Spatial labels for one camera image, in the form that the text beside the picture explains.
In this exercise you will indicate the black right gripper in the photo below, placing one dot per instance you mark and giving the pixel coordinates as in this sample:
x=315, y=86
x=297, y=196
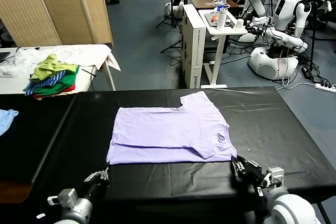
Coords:
x=253, y=178

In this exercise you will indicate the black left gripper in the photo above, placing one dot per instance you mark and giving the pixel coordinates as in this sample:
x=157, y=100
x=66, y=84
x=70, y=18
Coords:
x=95, y=188

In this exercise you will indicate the lavender t-shirt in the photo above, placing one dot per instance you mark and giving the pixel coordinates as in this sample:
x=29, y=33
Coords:
x=162, y=129

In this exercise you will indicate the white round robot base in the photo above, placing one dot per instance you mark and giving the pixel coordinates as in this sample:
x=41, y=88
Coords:
x=170, y=9

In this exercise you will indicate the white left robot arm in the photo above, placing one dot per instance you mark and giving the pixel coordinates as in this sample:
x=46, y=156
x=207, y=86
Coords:
x=76, y=211

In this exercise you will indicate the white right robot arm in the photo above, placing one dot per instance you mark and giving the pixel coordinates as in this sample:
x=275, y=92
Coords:
x=288, y=208

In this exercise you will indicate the glossy black table cover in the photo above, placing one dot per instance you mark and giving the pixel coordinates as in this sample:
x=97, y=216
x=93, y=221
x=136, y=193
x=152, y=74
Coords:
x=105, y=103

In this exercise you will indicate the matte black table cover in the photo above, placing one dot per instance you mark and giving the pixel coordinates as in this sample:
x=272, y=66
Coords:
x=31, y=134

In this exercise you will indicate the red garment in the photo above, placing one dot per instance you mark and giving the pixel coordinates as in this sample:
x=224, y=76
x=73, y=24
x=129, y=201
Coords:
x=63, y=92

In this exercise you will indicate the beige garment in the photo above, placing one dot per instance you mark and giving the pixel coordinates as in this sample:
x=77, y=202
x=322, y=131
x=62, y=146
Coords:
x=44, y=98

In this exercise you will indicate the white folding table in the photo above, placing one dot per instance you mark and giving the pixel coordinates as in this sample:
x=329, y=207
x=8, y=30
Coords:
x=83, y=79

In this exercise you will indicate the dark green garment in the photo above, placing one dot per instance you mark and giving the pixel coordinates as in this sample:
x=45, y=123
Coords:
x=67, y=79

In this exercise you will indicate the blue striped garment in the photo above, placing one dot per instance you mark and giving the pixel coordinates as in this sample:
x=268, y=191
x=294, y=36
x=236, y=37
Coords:
x=52, y=79

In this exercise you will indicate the light blue garment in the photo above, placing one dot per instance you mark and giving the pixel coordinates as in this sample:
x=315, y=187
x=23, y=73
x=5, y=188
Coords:
x=5, y=121

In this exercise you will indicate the white standing desk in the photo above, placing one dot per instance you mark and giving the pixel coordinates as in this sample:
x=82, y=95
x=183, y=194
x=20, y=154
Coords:
x=219, y=58

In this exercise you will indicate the white power strip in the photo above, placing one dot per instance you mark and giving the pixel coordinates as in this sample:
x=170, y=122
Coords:
x=324, y=86

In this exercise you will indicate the black power adapter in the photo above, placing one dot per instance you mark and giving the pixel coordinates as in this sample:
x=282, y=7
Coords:
x=307, y=72

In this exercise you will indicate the lime green garment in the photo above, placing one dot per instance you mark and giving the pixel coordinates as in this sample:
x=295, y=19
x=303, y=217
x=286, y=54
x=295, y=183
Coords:
x=47, y=68

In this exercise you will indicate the white draped cloth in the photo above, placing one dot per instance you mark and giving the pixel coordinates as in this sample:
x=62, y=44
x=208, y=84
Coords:
x=84, y=53

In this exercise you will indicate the tall white cardboard box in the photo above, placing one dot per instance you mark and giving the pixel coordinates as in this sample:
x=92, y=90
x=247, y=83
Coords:
x=194, y=51

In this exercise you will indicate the black tripod stand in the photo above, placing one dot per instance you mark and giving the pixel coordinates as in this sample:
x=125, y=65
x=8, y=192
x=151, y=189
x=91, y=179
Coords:
x=172, y=47
x=172, y=3

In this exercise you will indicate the white crumpled garment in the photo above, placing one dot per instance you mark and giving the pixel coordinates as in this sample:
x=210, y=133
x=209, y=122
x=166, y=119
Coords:
x=21, y=58

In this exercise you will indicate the white paper cup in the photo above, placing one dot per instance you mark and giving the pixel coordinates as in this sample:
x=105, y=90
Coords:
x=239, y=24

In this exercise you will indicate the small black device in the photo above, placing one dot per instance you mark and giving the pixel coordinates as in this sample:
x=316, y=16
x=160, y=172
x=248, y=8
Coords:
x=230, y=23

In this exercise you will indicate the black pole stand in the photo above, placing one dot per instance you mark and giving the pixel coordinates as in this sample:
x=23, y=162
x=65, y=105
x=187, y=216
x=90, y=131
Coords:
x=313, y=37

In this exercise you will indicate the white thermos bottle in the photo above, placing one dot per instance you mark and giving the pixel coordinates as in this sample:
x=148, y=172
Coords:
x=221, y=20

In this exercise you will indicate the small orange object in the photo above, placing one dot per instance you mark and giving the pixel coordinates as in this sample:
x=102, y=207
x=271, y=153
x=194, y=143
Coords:
x=214, y=18

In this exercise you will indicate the black laptop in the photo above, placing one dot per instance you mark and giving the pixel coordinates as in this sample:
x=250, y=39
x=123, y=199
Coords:
x=4, y=56

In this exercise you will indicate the white wheeled humanoid robot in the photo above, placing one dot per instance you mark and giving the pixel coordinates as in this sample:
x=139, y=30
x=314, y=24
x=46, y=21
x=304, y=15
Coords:
x=283, y=9

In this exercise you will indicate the clear blue-capped water bottle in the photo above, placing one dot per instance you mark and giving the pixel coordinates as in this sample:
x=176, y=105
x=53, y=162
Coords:
x=221, y=3

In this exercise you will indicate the bamboo folding screen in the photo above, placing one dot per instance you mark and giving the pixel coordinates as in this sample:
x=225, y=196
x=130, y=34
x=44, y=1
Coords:
x=52, y=6

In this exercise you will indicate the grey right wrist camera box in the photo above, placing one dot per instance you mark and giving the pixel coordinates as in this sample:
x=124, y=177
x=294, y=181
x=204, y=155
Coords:
x=274, y=175

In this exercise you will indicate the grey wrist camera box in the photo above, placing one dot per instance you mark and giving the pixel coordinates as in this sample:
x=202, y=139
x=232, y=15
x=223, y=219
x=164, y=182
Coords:
x=65, y=196
x=274, y=175

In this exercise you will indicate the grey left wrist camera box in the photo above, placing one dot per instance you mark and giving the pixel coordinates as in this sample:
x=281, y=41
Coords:
x=65, y=196

